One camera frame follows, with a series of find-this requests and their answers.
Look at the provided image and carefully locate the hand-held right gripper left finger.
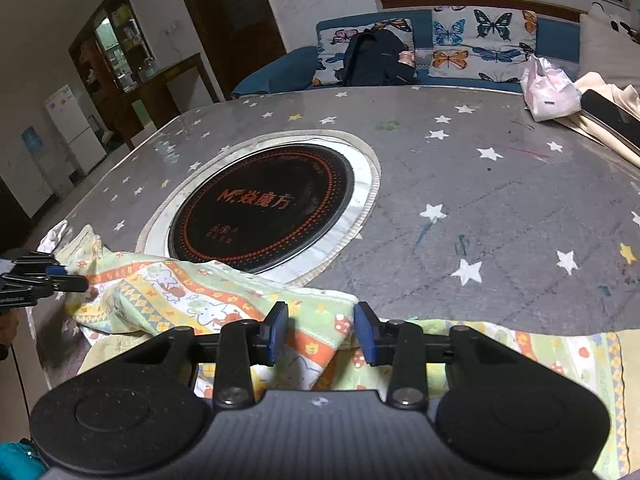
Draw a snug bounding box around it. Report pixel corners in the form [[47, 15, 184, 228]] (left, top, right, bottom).
[[80, 301, 290, 409]]

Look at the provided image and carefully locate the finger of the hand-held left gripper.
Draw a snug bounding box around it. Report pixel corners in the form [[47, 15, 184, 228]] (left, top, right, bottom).
[[0, 275, 90, 297], [0, 251, 70, 281]]

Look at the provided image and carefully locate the large butterfly print cushion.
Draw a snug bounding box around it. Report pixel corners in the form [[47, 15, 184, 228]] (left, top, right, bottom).
[[429, 6, 539, 85]]

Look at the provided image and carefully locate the black round induction cooktop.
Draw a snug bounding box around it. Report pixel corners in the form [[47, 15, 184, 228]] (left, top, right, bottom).
[[167, 147, 356, 276]]

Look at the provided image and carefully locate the teal fabric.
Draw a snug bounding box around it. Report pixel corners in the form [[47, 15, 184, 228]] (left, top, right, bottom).
[[0, 439, 47, 480]]

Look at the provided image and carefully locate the grey star tablecloth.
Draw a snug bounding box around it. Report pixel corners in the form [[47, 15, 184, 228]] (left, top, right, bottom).
[[27, 85, 640, 396]]

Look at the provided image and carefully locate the white plastic bag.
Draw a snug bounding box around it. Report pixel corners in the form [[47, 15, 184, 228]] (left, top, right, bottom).
[[520, 54, 583, 122]]

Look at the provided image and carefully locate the blue water dispenser bottle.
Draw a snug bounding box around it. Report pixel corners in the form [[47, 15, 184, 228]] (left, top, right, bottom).
[[21, 127, 45, 153]]

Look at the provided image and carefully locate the blue sofa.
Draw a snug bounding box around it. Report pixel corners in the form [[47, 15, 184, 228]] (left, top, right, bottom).
[[231, 7, 583, 101]]

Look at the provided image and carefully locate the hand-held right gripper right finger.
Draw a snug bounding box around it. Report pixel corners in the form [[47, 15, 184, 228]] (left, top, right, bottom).
[[354, 301, 563, 409]]

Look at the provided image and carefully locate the white pillow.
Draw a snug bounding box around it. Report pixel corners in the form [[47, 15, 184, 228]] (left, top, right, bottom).
[[579, 2, 640, 88]]

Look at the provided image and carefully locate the dark wooden door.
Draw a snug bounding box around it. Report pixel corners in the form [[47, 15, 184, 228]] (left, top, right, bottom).
[[167, 0, 288, 101]]

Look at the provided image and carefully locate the small butterfly print cushion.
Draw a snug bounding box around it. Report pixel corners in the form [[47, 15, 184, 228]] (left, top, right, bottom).
[[312, 17, 417, 87]]

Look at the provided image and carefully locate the wooden cabinet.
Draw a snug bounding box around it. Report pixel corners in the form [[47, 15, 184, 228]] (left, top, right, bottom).
[[67, 0, 223, 151]]

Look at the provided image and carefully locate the small white cloth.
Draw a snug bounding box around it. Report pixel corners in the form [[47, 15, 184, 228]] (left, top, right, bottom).
[[39, 220, 70, 255]]

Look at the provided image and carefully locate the white refrigerator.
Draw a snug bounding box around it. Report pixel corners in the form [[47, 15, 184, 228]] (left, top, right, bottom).
[[44, 84, 108, 177]]

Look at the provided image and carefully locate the black backpack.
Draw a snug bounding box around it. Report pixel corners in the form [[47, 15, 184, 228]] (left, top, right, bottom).
[[336, 29, 418, 87]]

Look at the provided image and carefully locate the green patterned cloth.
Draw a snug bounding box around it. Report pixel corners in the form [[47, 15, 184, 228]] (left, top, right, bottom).
[[60, 225, 640, 480]]

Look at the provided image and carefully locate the cream garment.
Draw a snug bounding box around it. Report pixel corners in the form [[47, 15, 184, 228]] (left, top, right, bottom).
[[552, 71, 640, 170]]

